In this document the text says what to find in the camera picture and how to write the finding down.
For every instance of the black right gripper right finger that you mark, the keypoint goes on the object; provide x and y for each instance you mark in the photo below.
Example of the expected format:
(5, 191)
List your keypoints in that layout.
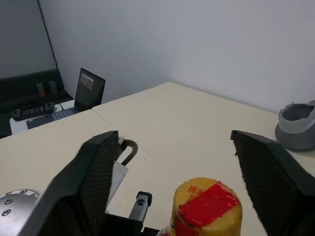
(275, 186)

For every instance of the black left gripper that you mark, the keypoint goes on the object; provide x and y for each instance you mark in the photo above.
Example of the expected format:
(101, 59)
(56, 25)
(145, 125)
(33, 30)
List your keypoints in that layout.
(140, 204)

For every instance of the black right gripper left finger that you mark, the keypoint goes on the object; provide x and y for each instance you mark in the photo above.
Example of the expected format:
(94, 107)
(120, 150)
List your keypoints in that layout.
(73, 191)

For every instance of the red drink bottle yellow cap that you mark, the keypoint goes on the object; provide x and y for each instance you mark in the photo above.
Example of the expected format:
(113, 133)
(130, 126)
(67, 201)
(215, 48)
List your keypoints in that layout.
(209, 216)

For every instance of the white side table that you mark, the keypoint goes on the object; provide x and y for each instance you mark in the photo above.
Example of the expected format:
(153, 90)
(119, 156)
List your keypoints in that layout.
(17, 125)

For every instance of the black open laptop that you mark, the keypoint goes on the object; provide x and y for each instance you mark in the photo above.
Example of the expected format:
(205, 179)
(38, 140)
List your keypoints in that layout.
(88, 96)

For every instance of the small grey block orange base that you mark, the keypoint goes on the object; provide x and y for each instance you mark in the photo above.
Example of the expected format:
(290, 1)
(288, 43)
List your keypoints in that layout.
(40, 89)

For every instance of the black open equipment case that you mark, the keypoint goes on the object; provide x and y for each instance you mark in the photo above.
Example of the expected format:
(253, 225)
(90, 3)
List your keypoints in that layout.
(24, 83)

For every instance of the grey partition panel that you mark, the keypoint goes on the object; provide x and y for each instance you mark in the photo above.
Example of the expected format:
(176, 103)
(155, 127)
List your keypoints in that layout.
(19, 37)

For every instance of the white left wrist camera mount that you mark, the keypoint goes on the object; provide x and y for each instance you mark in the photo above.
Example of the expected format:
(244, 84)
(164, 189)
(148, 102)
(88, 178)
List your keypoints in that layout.
(119, 175)

